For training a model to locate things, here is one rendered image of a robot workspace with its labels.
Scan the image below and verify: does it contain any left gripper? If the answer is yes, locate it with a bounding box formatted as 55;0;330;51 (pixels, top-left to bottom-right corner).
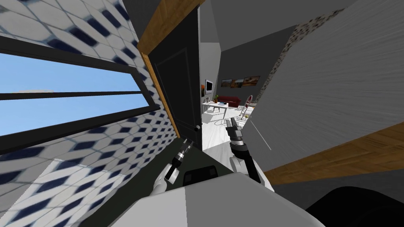
181;140;195;156

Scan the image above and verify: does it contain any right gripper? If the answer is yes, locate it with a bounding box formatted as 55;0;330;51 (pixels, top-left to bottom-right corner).
225;117;244;144

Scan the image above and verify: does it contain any white table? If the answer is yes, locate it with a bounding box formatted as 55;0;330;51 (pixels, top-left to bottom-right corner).
202;95;230;120

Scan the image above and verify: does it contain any red sofa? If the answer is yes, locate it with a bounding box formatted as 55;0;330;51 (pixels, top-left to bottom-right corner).
217;96;242;108

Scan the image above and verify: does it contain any landscape picture triptych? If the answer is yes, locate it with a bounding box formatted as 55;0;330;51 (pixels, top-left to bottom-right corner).
221;75;261;89

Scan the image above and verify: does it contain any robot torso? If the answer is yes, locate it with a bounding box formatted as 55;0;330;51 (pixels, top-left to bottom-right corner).
108;165;326;227

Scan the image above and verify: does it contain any black door leaf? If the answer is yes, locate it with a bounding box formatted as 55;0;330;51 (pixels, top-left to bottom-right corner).
148;6;203;151

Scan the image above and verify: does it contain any black framed window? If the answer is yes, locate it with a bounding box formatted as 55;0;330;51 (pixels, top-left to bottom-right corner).
0;34;161;156

